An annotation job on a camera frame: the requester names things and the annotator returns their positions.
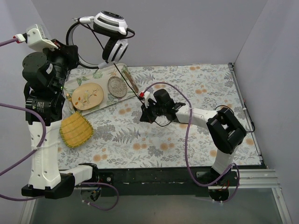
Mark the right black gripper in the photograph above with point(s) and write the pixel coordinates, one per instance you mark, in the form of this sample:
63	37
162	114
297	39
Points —
149	111

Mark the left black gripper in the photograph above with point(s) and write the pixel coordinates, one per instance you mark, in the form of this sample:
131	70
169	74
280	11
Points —
69	54

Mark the white black headphones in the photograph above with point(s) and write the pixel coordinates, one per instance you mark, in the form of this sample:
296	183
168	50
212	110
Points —
108	24

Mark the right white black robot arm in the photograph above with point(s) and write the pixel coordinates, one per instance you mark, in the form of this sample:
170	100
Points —
225	129

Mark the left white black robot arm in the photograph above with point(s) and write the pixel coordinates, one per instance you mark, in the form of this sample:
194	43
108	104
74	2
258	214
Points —
45	73

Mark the floral table mat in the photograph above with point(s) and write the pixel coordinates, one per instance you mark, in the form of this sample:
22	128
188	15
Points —
120	140

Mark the floral rectangular tray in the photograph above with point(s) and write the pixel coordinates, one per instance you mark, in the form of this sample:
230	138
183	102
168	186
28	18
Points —
81	76

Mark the brown wooden stick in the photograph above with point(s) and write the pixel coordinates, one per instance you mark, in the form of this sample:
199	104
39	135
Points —
131	80

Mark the speckled grey oval plate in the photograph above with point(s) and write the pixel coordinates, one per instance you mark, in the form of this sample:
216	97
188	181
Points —
117	87

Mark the beige bird oval plate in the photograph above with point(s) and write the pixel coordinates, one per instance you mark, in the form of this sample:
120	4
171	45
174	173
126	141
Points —
87	96

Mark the yellow woven bamboo basket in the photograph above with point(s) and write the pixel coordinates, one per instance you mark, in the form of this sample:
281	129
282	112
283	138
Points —
75	130

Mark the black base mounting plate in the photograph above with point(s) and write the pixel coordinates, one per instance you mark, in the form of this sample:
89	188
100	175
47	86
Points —
164	181

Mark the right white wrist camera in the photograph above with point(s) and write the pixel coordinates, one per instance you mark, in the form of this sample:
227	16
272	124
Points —
144	97

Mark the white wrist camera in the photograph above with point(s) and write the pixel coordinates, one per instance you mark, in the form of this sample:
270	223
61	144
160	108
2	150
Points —
144	97
35	39

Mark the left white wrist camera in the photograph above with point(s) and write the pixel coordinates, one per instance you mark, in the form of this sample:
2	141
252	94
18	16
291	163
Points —
35	39

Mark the aluminium frame rail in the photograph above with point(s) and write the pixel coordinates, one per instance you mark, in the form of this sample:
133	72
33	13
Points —
257	177

